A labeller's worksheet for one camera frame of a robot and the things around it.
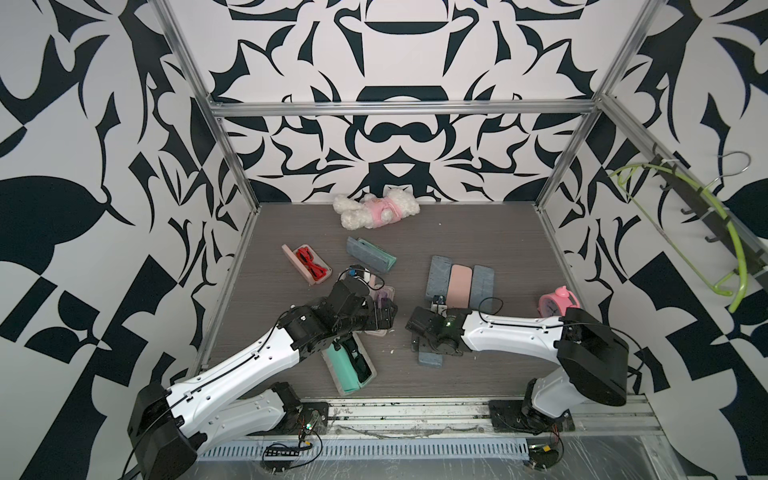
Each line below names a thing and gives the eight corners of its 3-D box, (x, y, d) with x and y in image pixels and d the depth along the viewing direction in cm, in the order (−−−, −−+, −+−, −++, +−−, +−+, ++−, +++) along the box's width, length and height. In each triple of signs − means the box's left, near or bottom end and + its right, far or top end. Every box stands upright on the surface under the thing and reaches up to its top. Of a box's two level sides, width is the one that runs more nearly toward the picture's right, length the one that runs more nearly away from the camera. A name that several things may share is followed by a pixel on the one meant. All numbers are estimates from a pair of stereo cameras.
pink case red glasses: (312, 288, 98) (308, 278, 93) (285, 257, 106) (281, 246, 101) (331, 275, 101) (328, 265, 96) (304, 245, 109) (300, 234, 104)
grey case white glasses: (424, 297, 95) (425, 293, 94) (431, 256, 105) (431, 253, 104) (446, 301, 95) (448, 298, 93) (451, 260, 104) (452, 257, 103)
